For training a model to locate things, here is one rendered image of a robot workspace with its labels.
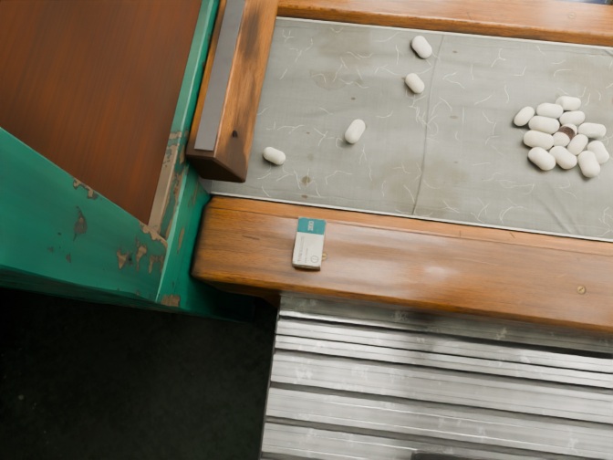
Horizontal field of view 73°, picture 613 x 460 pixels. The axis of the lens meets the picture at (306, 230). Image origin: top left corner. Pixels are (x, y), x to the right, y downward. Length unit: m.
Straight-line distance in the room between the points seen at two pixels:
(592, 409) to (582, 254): 0.22
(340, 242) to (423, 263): 0.11
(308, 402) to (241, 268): 0.21
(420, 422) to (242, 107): 0.47
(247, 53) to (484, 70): 0.35
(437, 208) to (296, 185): 0.19
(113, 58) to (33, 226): 0.16
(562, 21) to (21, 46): 0.67
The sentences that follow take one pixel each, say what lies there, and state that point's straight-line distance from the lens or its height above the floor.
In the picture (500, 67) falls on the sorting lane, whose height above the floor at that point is 0.74.
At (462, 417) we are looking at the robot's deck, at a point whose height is 0.67.
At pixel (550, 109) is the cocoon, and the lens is 0.68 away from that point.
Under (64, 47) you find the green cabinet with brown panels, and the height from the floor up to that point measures 1.05.
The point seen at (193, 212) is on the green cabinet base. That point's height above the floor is 0.78.
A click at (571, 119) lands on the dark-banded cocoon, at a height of 0.76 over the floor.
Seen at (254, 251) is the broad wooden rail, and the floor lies 0.76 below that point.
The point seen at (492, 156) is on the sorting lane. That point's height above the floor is 0.74.
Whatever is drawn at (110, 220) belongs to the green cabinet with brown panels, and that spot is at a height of 0.97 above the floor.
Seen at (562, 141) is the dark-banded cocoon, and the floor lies 0.76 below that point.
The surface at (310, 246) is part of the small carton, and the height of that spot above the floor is 0.79.
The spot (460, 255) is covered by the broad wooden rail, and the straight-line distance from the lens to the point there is 0.55.
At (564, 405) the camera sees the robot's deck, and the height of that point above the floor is 0.67.
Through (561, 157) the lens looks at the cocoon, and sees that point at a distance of 0.65.
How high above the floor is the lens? 1.27
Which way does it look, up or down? 75 degrees down
